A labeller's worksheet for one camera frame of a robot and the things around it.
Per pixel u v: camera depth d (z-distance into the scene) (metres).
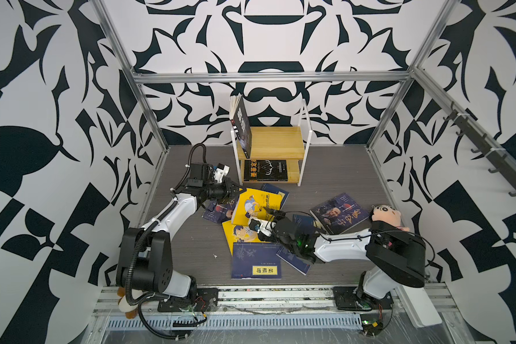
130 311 0.70
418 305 0.69
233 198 0.76
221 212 0.94
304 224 0.92
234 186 0.79
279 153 0.91
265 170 1.05
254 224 0.70
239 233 0.87
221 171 0.81
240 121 0.81
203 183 0.69
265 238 0.75
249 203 0.83
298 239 0.65
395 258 0.44
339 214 0.94
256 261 0.83
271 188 1.03
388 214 0.87
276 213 0.77
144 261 0.42
